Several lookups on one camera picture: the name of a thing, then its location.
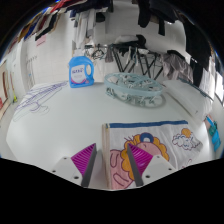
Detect row of hanging clothes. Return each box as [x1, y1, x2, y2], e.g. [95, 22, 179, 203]
[13, 0, 221, 88]

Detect blue detergent bottle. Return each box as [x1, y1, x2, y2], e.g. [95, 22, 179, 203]
[68, 54, 96, 89]

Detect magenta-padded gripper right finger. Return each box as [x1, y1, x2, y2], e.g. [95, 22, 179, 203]
[125, 142, 177, 188]

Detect green clothes hanger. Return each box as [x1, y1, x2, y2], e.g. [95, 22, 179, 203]
[176, 77, 215, 102]

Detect teal plastic containers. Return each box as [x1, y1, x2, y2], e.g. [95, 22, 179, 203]
[204, 114, 222, 153]

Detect black folding drying rack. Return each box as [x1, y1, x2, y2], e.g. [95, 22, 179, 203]
[105, 33, 168, 81]

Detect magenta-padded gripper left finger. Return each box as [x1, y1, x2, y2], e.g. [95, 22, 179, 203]
[50, 142, 98, 188]

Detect grey garment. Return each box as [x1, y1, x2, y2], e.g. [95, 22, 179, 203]
[161, 49, 195, 84]

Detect round teal peg drying hanger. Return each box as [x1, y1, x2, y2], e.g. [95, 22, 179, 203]
[103, 72, 167, 109]

